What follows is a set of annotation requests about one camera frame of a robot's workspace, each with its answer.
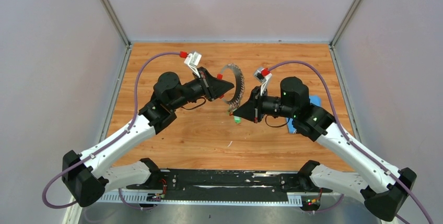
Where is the aluminium frame rail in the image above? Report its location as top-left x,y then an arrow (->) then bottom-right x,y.
73,189 -> 304,206

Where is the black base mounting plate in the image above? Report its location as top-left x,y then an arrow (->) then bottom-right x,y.
127,169 -> 331,195

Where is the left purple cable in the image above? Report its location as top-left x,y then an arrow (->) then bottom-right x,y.
42,51 -> 188,210

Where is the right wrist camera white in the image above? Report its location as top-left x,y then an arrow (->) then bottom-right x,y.
253,67 -> 272,96

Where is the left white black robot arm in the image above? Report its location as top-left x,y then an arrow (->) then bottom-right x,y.
62,67 -> 234,207

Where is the blue patterned cloth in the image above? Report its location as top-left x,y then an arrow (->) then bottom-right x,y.
285,95 -> 322,134

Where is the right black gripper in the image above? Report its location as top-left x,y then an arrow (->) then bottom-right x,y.
233,85 -> 296,123

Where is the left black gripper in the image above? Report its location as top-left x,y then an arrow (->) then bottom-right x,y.
170,67 -> 234,111

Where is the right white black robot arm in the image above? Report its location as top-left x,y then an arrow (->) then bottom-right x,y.
234,77 -> 417,221

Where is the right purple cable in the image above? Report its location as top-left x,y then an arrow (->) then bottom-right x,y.
263,60 -> 435,224

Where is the purple cable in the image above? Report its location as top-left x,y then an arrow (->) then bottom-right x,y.
42,51 -> 188,210
263,60 -> 435,224

